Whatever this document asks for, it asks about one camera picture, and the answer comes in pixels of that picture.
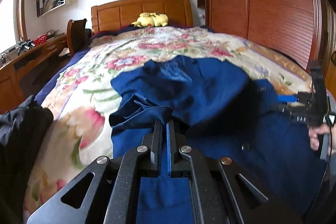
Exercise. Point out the black device on stand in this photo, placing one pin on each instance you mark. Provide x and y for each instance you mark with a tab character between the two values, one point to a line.
26	45

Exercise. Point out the wooden louvered wardrobe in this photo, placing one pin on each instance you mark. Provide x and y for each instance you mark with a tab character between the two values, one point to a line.
262	3

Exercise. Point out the person's right hand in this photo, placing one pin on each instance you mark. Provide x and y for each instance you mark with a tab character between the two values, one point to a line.
315	138

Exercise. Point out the wooden bed headboard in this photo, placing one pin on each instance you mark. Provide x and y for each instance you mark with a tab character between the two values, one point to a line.
118	11

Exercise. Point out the black clothes pile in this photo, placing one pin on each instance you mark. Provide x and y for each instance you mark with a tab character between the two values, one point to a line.
21	129

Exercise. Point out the yellow plush toy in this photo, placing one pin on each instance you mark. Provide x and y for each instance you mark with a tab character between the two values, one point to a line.
152	19

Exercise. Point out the dark binders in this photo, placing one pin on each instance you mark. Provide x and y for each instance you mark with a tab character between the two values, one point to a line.
40	5

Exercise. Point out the blue suit jacket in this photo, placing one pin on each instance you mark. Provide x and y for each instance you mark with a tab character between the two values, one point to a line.
223	87

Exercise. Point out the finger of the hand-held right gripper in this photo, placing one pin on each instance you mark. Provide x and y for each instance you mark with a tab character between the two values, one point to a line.
287	98
281	109

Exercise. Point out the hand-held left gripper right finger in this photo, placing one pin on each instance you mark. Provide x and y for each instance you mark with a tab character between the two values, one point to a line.
169	150

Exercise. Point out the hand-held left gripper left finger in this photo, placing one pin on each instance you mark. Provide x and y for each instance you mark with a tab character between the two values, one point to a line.
155	150

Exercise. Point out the red basket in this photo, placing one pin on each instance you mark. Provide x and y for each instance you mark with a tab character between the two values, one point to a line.
40	40

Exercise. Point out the floral blanket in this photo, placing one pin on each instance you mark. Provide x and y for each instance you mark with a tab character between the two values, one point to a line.
131	45

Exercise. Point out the wood-framed window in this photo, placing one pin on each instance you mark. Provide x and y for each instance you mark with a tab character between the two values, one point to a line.
8	24

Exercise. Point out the wooden desk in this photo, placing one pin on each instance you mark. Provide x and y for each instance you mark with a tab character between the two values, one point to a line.
10	85

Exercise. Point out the wooden chair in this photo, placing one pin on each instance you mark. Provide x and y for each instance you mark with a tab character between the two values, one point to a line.
76	37

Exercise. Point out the wooden door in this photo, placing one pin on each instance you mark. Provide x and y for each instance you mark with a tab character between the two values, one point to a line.
332	61

